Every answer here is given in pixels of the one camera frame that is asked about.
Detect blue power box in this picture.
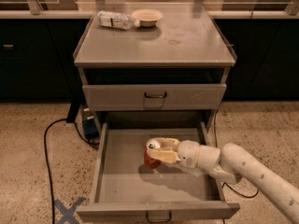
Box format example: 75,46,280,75
80,105,99,139

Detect closed grey top drawer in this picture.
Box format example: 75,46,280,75
83,84,226,111

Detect dark counter cabinets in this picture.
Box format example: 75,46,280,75
0,14,299,102

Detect beige paper bowl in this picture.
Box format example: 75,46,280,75
132,8,163,27

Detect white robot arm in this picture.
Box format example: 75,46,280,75
144,137,299,224

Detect grey metal drawer cabinet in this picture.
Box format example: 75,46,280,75
74,3,235,129

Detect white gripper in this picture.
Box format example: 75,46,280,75
146,137,200,169

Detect open grey middle drawer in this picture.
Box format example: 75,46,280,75
77,123,240,223

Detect clear plastic water bottle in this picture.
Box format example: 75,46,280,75
97,10,140,30

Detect blue tape cross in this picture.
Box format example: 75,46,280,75
54,197,85,224

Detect orange soda can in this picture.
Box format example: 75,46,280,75
144,139,161,169

